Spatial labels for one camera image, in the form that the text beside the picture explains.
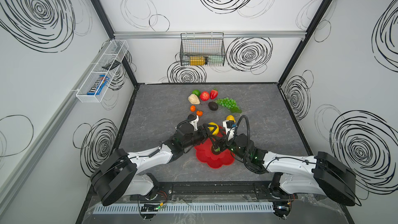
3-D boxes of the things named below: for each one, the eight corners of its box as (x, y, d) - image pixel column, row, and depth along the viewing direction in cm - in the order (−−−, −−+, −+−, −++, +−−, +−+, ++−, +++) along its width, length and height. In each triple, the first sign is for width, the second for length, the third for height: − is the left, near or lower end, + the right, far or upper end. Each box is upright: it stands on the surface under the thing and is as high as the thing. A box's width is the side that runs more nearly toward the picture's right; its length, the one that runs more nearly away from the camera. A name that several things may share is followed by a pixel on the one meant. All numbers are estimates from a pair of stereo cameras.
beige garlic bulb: (192, 107, 108) (192, 102, 104) (188, 100, 112) (188, 95, 108) (200, 103, 109) (199, 99, 105) (195, 97, 113) (195, 92, 109)
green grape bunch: (216, 103, 110) (216, 99, 106) (220, 98, 113) (221, 93, 109) (239, 115, 103) (240, 111, 100) (243, 109, 107) (244, 104, 103)
